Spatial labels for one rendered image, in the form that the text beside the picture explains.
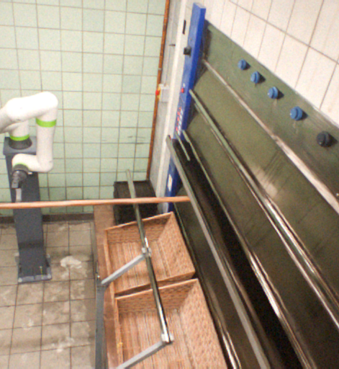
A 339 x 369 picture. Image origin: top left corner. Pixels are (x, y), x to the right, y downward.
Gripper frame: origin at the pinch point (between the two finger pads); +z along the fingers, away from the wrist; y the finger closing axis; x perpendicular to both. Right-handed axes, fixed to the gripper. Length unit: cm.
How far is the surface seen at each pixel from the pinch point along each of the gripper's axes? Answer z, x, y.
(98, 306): 45, -41, 41
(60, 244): -85, -18, 120
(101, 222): -47, -50, 62
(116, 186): -54, -61, 34
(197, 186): 23, -92, -21
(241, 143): 42, -99, -57
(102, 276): 6, -47, 62
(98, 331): 45, -42, 64
